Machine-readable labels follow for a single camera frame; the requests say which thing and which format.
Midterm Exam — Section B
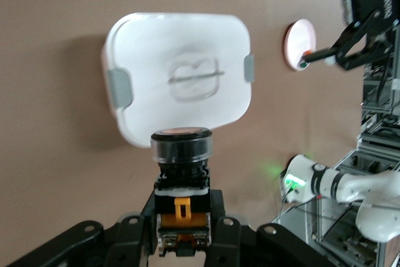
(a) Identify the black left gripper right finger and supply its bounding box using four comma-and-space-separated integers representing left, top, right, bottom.
202, 190, 338, 267

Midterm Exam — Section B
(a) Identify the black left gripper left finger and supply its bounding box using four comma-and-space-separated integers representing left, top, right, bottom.
6, 190, 159, 267

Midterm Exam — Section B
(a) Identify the orange push button switch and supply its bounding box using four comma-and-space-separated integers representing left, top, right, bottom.
150, 126, 214, 257

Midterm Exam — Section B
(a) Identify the white lidded plastic box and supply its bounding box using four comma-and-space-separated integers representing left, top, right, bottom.
100, 13, 254, 148

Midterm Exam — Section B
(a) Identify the pink round plate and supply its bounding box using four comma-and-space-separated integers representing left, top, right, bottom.
282, 18, 317, 71

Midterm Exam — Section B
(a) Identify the aluminium frame rack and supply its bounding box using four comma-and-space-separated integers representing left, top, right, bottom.
312, 60, 400, 267

